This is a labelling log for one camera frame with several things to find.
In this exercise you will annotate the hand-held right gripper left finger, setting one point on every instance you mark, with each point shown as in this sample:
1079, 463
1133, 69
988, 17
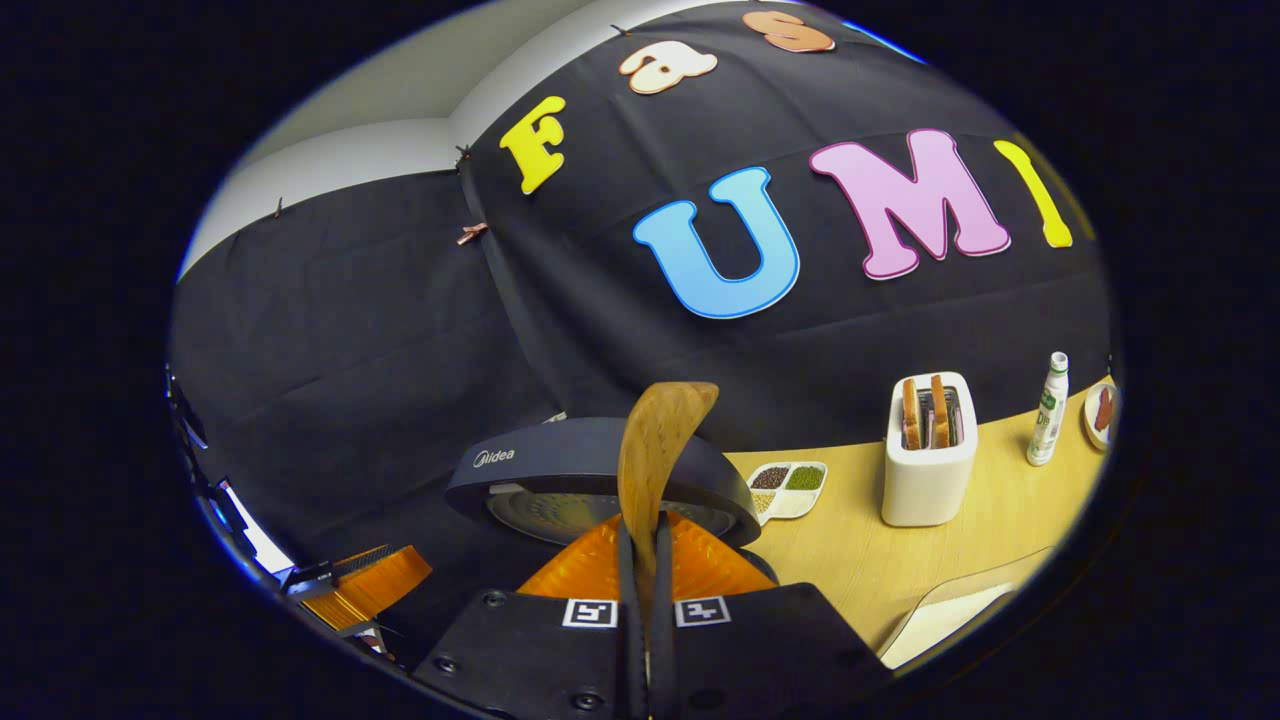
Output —
520, 650

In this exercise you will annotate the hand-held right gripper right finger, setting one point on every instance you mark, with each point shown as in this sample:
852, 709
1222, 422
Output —
770, 650

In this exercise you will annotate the pink cloth clip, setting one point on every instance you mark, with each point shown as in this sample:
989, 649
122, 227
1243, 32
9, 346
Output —
472, 234

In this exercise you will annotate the white divided grain dish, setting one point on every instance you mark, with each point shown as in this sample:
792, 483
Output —
790, 490

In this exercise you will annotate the white rice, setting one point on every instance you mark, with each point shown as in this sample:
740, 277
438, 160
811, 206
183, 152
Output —
940, 625

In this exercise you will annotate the white toaster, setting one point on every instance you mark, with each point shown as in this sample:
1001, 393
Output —
925, 490

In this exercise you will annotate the white round plate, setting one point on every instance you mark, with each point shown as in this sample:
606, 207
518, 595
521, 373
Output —
1092, 425

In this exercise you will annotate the clear plastic container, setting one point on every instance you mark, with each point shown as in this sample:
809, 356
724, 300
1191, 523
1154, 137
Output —
960, 600

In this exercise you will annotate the dark rice cooker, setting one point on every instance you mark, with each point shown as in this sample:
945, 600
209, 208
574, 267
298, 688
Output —
570, 460

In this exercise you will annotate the bread slice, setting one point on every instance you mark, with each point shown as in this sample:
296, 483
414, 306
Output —
911, 415
940, 412

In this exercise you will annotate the red meat slice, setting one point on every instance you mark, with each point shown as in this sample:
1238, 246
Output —
1104, 408

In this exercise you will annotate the black backdrop cloth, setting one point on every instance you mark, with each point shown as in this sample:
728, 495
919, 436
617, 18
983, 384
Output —
400, 350

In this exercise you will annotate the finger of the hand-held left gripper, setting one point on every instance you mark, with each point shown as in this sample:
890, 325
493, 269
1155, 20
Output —
370, 588

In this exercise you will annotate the white green-label drink bottle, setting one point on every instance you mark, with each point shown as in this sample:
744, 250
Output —
1047, 420

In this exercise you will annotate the wooden spoon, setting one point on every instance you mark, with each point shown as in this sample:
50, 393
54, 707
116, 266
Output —
655, 450

